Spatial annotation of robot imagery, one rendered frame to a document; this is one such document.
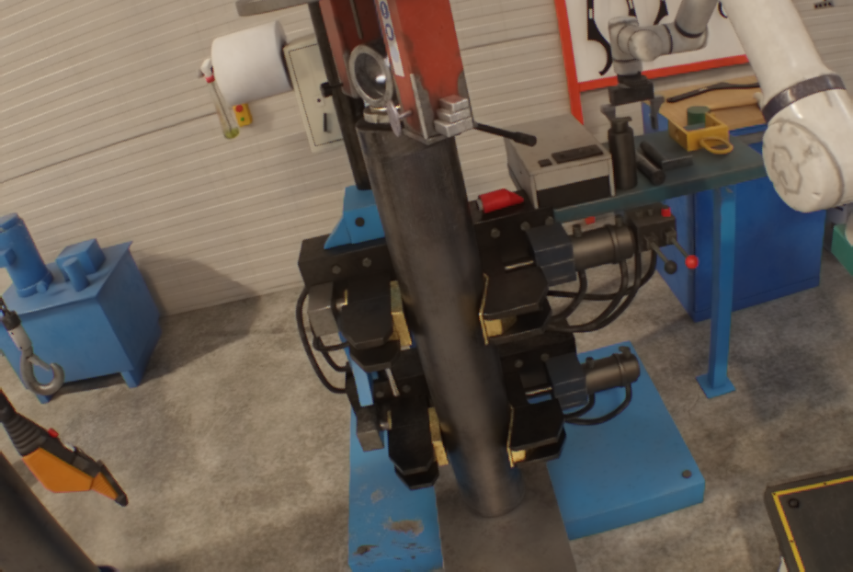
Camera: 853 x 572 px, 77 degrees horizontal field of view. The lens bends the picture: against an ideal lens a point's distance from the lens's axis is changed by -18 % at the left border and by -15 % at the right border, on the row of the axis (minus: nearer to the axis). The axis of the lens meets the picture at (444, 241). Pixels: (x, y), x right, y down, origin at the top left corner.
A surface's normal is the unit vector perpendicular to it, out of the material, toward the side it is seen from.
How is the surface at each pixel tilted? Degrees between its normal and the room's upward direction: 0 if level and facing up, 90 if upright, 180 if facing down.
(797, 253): 90
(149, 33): 90
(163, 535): 0
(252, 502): 0
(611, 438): 0
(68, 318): 90
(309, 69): 90
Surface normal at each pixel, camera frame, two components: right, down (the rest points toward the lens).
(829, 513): -0.20, -0.86
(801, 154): -0.94, 0.29
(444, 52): 0.46, 0.34
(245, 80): 0.14, 0.62
